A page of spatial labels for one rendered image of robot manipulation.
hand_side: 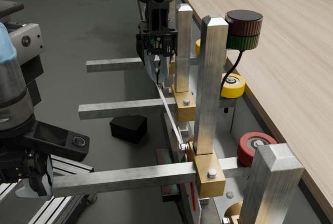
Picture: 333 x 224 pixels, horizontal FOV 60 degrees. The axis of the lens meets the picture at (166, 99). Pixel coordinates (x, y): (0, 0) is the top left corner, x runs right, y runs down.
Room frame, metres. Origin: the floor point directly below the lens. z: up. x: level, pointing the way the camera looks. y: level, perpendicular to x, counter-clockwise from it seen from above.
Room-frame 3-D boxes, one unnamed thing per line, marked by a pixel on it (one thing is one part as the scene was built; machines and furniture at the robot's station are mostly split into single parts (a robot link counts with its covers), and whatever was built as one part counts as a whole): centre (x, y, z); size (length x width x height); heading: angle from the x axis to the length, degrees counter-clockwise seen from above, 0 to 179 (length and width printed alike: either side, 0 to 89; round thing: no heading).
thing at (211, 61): (0.45, -0.08, 0.92); 0.03 x 0.03 x 0.48; 8
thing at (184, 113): (0.68, -0.05, 0.84); 0.13 x 0.06 x 0.05; 8
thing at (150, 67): (0.57, 0.03, 1.00); 0.06 x 0.03 x 0.09; 8
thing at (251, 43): (0.46, -0.12, 1.12); 0.06 x 0.06 x 0.02
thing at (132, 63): (0.90, 0.06, 0.84); 0.43 x 0.03 x 0.04; 98
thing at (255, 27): (0.46, -0.12, 1.15); 0.06 x 0.06 x 0.02
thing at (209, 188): (0.43, -0.08, 0.84); 0.13 x 0.06 x 0.05; 8
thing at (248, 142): (0.43, -0.19, 0.85); 0.08 x 0.08 x 0.11
